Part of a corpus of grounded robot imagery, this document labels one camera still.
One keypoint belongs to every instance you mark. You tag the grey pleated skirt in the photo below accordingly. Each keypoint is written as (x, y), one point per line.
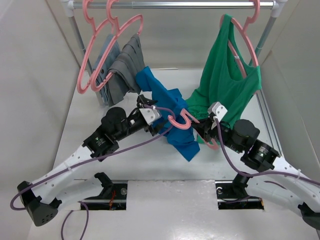
(128, 63)

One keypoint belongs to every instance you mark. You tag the green tank top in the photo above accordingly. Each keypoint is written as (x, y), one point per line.
(222, 80)

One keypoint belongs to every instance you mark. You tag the metal clothes rack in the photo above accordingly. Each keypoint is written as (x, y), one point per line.
(98, 11)

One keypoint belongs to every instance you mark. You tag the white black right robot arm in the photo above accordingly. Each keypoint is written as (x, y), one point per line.
(261, 170)

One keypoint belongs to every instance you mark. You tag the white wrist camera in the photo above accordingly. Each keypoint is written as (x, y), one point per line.
(218, 110)
(150, 115)

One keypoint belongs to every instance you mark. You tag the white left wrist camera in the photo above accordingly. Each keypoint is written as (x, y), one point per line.
(150, 115)

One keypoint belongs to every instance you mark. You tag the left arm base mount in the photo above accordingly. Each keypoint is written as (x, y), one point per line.
(116, 200)

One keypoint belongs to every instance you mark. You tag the pink hanger with green shirt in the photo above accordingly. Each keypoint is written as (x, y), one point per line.
(243, 32)

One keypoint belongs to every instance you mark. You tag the pink hanger with grey clothes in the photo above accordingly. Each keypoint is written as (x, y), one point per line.
(117, 31)

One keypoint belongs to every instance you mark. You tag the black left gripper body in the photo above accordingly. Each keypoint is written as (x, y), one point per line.
(134, 124)

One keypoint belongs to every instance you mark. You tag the light blue garment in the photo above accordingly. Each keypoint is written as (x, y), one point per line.
(114, 52)

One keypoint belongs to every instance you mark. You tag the blue t shirt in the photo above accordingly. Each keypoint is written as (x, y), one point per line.
(170, 103)

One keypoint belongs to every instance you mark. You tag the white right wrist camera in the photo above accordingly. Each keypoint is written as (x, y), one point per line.
(218, 110)

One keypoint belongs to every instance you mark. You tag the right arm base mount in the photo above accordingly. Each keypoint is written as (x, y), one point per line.
(232, 197)

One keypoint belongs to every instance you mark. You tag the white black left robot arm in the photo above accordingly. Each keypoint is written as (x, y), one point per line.
(46, 196)

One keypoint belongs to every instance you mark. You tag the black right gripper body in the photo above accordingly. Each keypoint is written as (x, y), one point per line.
(210, 129)

